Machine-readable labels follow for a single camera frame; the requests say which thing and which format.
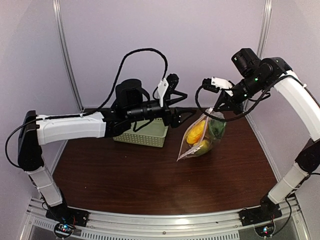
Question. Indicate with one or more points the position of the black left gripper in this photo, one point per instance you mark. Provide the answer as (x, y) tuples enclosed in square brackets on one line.
[(173, 119)]

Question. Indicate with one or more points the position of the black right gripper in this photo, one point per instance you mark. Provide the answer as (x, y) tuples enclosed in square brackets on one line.
[(224, 97)]

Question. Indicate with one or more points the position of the toy bok choy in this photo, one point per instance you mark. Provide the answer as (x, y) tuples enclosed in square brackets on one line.
[(216, 128)]

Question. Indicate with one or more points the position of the clear zip top bag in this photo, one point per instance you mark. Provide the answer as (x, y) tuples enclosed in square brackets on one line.
[(187, 150)]

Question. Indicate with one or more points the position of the green plastic basket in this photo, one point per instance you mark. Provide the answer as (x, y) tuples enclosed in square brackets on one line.
[(152, 135)]

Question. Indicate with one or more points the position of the toy green yellow mango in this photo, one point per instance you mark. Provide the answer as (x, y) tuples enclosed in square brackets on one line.
[(202, 147)]

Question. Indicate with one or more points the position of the toy orange mango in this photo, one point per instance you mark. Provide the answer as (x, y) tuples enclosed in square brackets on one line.
[(196, 133)]

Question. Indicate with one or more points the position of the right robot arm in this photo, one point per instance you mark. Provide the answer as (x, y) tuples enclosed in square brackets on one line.
[(260, 75)]

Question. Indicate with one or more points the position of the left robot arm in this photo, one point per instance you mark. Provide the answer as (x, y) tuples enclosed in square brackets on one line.
[(132, 109)]

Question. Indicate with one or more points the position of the right circuit board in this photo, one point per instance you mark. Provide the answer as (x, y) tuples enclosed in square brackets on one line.
[(265, 230)]

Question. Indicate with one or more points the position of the circuit board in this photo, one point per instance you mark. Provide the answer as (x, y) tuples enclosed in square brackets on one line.
[(265, 230), (63, 230)]

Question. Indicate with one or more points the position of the left circuit board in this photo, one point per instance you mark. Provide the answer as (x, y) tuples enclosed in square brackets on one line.
[(63, 230)]

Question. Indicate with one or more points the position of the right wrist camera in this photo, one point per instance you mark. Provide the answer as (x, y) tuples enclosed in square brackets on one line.
[(216, 84)]

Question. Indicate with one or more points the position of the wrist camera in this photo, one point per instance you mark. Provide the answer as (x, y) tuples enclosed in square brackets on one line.
[(160, 91), (216, 84)]

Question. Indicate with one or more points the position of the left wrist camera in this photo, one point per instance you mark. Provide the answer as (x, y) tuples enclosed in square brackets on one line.
[(160, 91)]

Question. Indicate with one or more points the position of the right aluminium frame post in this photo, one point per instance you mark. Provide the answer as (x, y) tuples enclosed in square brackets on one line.
[(265, 27)]

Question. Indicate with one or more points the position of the aluminium frame post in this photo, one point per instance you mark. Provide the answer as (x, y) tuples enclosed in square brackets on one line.
[(265, 27), (65, 54)]

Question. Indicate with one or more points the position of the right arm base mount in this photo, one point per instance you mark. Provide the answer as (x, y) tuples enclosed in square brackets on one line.
[(256, 215)]

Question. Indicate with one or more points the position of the front aluminium rail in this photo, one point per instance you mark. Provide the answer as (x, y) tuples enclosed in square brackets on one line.
[(223, 225)]

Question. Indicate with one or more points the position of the left aluminium frame post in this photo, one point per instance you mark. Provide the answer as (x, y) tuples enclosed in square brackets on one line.
[(65, 54)]

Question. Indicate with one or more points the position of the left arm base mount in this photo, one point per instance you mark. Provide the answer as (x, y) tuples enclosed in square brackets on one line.
[(72, 218)]

